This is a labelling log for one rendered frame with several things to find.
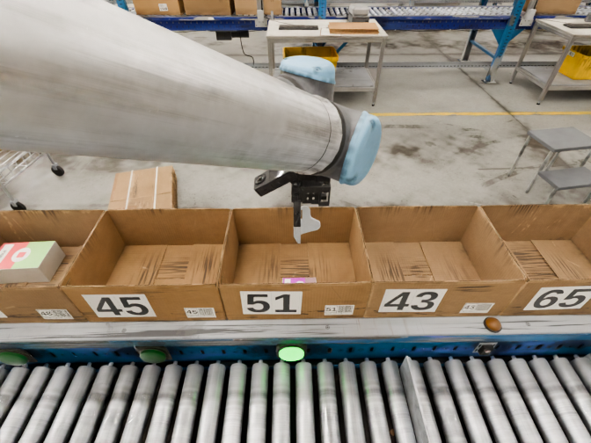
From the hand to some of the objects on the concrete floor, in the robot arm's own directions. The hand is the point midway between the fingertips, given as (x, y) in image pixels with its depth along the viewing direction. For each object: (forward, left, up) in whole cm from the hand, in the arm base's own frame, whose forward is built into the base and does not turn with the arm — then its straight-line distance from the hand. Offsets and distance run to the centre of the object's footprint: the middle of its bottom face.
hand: (295, 223), depth 78 cm
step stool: (+187, -187, -135) cm, 296 cm away
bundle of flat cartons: (+130, +144, -109) cm, 222 cm away
